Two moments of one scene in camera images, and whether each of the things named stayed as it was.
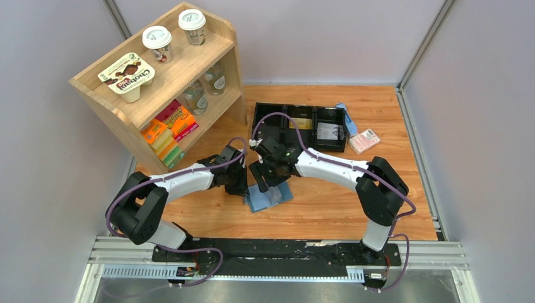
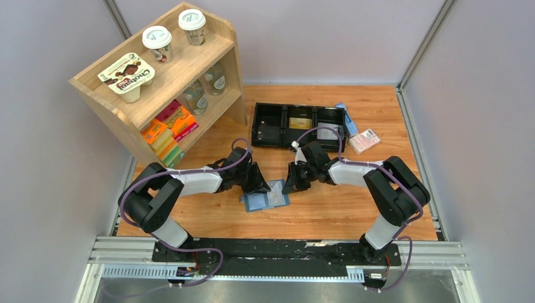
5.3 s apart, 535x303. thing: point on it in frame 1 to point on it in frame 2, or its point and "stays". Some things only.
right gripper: x=258 y=170 to x=292 y=184
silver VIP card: x=327 y=130 stays
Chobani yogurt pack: x=127 y=76 stays
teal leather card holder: x=258 y=200 stays
